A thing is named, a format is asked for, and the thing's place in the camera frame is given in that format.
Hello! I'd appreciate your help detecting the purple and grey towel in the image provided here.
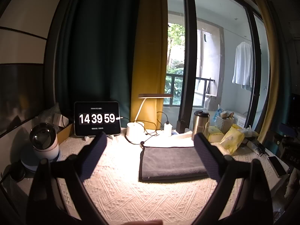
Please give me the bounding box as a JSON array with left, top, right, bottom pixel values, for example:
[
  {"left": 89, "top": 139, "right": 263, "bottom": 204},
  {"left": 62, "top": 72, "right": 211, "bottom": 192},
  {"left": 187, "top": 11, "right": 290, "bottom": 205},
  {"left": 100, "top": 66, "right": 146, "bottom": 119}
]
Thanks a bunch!
[{"left": 139, "top": 147, "right": 209, "bottom": 183}]

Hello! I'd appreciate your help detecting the person's hand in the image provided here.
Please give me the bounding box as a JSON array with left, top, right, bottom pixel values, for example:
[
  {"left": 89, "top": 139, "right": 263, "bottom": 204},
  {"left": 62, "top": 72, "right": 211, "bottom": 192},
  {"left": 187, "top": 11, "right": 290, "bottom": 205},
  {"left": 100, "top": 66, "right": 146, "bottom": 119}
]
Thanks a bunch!
[{"left": 122, "top": 219, "right": 163, "bottom": 225}]

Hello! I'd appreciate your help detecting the black smartphone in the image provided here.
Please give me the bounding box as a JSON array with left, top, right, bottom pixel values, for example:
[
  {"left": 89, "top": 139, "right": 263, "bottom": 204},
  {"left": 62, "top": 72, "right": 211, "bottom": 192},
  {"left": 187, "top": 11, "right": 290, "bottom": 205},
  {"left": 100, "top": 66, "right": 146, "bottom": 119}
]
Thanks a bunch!
[{"left": 267, "top": 156, "right": 287, "bottom": 178}]

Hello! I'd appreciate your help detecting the yellow tissue pack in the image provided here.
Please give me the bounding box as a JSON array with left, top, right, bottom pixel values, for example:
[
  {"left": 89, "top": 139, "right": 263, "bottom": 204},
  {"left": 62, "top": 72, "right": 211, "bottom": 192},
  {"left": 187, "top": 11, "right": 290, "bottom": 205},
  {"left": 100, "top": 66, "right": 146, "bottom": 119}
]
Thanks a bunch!
[{"left": 220, "top": 126, "right": 245, "bottom": 155}]

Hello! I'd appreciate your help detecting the white tablet stand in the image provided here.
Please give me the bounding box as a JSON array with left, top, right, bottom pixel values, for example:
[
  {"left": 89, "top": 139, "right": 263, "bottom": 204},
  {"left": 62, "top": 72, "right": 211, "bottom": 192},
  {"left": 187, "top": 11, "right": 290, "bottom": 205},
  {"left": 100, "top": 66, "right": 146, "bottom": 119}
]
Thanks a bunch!
[{"left": 83, "top": 135, "right": 115, "bottom": 142}]

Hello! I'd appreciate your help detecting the yellow tissue box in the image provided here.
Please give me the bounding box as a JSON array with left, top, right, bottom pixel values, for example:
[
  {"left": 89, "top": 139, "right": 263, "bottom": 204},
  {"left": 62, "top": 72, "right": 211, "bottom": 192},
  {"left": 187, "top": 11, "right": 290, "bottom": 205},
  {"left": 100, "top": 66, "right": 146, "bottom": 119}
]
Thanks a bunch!
[{"left": 208, "top": 126, "right": 224, "bottom": 143}]

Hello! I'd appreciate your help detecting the white plastic basket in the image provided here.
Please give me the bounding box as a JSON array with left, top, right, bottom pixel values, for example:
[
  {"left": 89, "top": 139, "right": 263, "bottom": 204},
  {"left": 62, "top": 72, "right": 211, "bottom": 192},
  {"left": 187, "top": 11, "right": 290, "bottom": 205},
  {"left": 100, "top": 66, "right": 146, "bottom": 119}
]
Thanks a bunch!
[{"left": 216, "top": 116, "right": 233, "bottom": 134}]

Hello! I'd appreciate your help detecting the black tablet clock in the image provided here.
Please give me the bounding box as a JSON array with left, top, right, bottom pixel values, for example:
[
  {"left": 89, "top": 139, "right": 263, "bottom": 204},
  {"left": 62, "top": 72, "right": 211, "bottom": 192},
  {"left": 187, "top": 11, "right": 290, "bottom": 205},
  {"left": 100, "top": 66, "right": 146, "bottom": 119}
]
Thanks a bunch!
[{"left": 74, "top": 101, "right": 121, "bottom": 137}]

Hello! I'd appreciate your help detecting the stainless steel tumbler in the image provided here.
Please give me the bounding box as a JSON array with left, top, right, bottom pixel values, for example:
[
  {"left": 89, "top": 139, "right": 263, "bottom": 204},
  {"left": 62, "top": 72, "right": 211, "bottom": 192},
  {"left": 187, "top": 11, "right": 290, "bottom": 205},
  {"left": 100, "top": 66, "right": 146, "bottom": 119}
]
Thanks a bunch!
[{"left": 192, "top": 110, "right": 210, "bottom": 140}]

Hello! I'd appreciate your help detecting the white desk lamp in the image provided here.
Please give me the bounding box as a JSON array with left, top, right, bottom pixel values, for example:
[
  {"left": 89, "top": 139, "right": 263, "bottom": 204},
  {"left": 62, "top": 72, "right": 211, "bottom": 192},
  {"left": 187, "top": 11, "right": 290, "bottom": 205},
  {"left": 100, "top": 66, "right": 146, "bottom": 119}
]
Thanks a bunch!
[{"left": 124, "top": 93, "right": 173, "bottom": 145}]

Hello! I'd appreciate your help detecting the white charger plug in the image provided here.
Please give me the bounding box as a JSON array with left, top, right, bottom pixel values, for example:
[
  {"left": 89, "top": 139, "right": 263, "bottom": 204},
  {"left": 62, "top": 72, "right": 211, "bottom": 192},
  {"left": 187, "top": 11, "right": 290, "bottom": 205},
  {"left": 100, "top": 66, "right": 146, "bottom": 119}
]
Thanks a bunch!
[{"left": 163, "top": 121, "right": 172, "bottom": 137}]

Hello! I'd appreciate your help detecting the white hanging shirt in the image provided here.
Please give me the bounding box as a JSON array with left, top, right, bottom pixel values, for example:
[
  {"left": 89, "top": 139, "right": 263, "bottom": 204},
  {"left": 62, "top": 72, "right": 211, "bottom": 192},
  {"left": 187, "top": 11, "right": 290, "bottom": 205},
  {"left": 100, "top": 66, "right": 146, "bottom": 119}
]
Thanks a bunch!
[{"left": 232, "top": 42, "right": 253, "bottom": 91}]

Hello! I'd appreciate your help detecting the yellow curtain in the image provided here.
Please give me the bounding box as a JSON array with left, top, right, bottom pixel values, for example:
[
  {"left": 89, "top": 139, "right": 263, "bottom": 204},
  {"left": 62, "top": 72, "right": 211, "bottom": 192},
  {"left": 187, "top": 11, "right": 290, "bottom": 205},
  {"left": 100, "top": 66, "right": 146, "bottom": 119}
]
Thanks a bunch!
[{"left": 130, "top": 0, "right": 168, "bottom": 130}]

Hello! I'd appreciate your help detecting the dark green curtain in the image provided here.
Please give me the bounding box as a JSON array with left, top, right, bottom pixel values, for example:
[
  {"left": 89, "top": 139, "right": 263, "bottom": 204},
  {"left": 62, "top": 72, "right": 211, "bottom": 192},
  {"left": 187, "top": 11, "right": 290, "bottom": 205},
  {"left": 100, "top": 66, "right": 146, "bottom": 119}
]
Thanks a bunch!
[{"left": 55, "top": 0, "right": 140, "bottom": 120}]

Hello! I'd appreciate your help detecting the black lamp cable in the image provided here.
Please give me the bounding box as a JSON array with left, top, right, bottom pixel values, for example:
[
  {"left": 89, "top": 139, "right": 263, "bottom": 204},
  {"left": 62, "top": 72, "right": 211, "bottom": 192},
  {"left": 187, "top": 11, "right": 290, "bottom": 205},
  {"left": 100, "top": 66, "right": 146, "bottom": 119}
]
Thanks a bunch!
[{"left": 125, "top": 111, "right": 170, "bottom": 146}]

